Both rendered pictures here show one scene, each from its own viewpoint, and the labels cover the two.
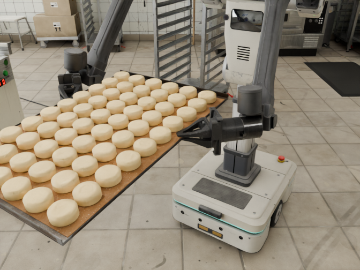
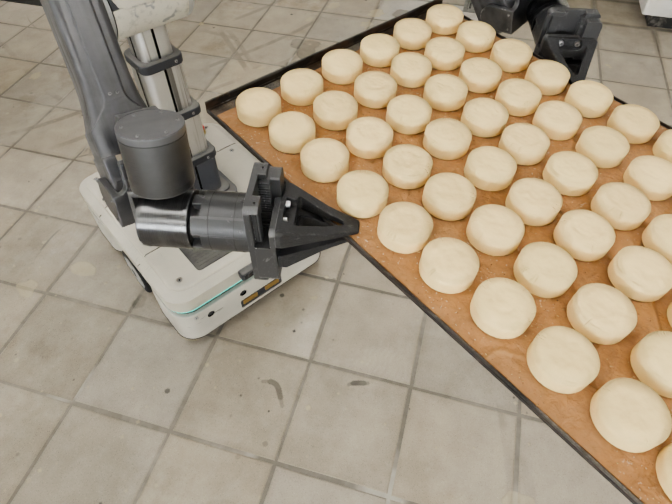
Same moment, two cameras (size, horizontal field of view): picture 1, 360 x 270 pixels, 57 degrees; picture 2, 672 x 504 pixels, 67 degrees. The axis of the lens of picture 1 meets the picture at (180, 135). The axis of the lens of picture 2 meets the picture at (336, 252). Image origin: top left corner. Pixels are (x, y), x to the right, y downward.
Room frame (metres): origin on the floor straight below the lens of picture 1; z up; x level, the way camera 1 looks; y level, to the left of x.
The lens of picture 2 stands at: (0.81, 0.63, 1.35)
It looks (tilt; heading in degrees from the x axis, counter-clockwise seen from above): 51 degrees down; 287
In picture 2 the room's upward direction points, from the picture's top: straight up
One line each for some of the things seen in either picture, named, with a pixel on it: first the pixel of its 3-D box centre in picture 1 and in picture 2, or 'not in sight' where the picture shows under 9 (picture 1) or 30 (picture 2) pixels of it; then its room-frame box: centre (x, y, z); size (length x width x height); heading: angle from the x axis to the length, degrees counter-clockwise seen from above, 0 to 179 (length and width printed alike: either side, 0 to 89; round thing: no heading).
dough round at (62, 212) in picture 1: (63, 212); not in sight; (0.43, 0.20, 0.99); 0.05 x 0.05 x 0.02
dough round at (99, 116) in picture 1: (100, 115); (489, 168); (0.77, 0.20, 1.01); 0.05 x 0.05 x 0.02
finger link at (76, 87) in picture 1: (70, 98); (310, 233); (0.92, 0.33, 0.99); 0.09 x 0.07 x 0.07; 13
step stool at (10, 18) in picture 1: (14, 31); not in sight; (5.28, 2.56, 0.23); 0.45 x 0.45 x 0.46; 83
